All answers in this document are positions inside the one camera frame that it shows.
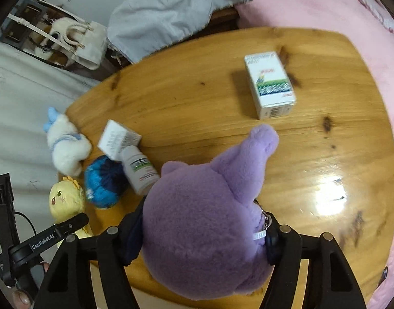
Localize white medicine box green print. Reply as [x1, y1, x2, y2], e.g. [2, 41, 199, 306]
[244, 51, 296, 120]

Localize pink bed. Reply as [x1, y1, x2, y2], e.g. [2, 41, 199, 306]
[234, 0, 394, 309]

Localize white handbag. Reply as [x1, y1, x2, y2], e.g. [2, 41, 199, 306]
[44, 18, 108, 71]

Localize white plush toy blue ears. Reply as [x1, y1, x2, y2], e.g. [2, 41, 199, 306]
[44, 107, 92, 177]

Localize small white pink box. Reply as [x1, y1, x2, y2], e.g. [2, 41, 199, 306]
[97, 120, 143, 161]

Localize dark bag with white strap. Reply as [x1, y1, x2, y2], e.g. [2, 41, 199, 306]
[0, 0, 49, 48]

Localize white medicine bottle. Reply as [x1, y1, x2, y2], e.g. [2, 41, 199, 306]
[120, 145, 160, 196]

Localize grey cloth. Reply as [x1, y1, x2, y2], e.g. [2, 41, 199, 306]
[107, 0, 255, 64]

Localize white patterned curtain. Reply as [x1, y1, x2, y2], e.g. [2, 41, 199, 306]
[0, 37, 101, 222]

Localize blue round plush toy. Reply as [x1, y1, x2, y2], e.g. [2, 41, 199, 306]
[84, 155, 130, 208]

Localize person's left hand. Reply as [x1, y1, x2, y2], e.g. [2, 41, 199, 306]
[13, 262, 51, 307]

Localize purple plush toy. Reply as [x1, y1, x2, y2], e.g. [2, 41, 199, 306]
[142, 124, 280, 301]

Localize black cable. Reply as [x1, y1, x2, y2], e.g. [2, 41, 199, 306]
[13, 212, 37, 236]

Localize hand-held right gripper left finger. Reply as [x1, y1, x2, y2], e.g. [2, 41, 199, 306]
[33, 196, 147, 309]

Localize yellow chick plush toy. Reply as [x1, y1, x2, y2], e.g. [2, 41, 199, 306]
[49, 176, 94, 248]

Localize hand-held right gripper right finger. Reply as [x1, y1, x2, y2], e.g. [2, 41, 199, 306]
[259, 212, 368, 309]

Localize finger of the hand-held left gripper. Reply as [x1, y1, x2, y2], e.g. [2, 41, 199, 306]
[0, 173, 22, 255]
[54, 212, 90, 237]

